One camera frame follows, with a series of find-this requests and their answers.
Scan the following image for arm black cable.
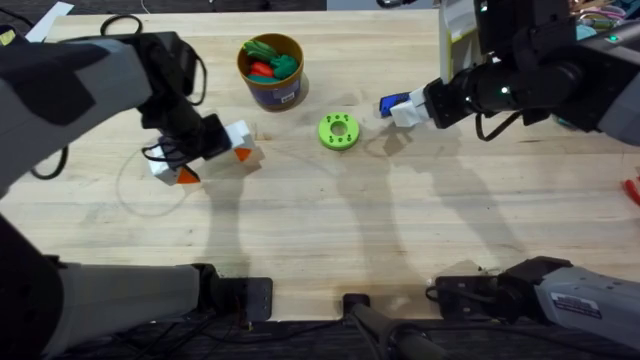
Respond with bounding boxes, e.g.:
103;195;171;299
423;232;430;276
474;110;524;143
184;42;208;107

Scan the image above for white paper sheet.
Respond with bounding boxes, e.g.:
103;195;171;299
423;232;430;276
24;1;75;44

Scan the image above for green disc with holes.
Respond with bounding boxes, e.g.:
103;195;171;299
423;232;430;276
317;111;361;152

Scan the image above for white and yellow box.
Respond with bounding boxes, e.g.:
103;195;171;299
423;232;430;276
438;0;484;85

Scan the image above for black cable loop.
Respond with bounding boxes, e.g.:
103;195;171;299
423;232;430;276
99;13;145;37

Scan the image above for red-handled tool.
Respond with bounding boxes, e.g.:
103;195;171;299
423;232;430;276
622;177;640;207

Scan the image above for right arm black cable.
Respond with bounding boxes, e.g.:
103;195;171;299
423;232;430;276
474;110;524;143

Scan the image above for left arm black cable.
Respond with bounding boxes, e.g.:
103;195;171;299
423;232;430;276
184;42;208;107

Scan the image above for heap of colourful clutter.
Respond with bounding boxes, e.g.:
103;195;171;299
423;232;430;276
569;0;640;41

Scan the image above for brown tub with toys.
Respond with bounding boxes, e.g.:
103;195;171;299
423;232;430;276
236;32;306;112

